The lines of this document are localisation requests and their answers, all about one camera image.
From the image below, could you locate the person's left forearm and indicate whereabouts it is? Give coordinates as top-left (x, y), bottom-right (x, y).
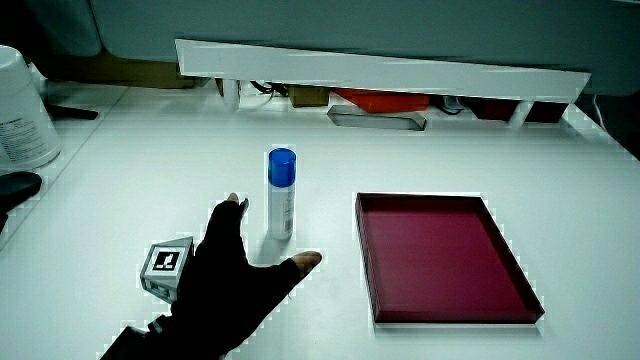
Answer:
top-left (99, 319), bottom-right (221, 360)

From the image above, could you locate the large brown cardboard box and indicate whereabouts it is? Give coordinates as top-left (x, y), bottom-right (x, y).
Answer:
top-left (47, 48), bottom-right (197, 90)

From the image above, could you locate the blue capped white glue bottle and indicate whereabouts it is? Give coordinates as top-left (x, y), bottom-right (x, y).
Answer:
top-left (266, 147), bottom-right (298, 242)

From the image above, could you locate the small brown cardboard box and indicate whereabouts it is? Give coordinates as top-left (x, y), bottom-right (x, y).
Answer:
top-left (286, 84), bottom-right (331, 109)

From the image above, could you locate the dark red shallow tray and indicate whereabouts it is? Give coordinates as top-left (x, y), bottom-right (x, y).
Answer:
top-left (354, 192), bottom-right (546, 325)

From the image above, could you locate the black cable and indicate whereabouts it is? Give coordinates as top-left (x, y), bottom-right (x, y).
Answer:
top-left (248, 79), bottom-right (290, 98)

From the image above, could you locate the white cable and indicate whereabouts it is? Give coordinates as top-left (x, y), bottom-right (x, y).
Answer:
top-left (591, 93), bottom-right (608, 132)

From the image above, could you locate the dark red box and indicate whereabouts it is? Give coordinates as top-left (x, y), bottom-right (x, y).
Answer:
top-left (459, 97), bottom-right (521, 122)

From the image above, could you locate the orange flat box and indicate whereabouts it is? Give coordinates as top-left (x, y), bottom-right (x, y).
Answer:
top-left (331, 88), bottom-right (431, 114)

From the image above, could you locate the person's left hand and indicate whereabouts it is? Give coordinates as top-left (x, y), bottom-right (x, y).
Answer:
top-left (138, 192), bottom-right (324, 359)

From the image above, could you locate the white plastic jar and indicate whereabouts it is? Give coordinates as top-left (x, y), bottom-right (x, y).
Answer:
top-left (0, 44), bottom-right (63, 171)

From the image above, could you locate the white desktop shelf riser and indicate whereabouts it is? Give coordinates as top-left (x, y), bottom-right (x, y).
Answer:
top-left (174, 38), bottom-right (592, 129)

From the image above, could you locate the black rounded object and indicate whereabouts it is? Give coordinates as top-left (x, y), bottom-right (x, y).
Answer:
top-left (0, 171), bottom-right (44, 234)

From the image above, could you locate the white desk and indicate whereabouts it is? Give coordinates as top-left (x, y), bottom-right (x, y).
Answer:
top-left (0, 82), bottom-right (640, 360)

